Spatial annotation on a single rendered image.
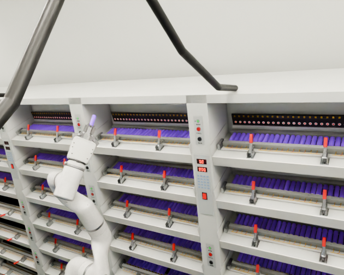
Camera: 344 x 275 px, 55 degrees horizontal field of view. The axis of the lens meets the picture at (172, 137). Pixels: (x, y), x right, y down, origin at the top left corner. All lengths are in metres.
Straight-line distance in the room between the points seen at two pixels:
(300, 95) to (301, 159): 0.24
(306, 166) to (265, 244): 0.42
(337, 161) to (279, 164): 0.19
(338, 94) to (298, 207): 0.46
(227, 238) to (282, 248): 0.24
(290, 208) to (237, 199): 0.22
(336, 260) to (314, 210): 0.21
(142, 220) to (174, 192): 0.30
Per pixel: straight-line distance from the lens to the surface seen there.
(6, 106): 0.54
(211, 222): 1.52
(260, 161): 1.31
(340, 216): 1.36
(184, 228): 1.65
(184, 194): 1.53
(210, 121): 1.35
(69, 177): 1.41
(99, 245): 1.62
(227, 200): 1.44
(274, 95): 1.22
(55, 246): 2.48
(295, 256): 1.48
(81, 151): 1.44
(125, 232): 2.01
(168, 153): 1.48
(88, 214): 1.51
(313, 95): 1.20
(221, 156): 1.37
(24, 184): 2.42
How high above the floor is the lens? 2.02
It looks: 16 degrees down
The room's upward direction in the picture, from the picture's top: 7 degrees counter-clockwise
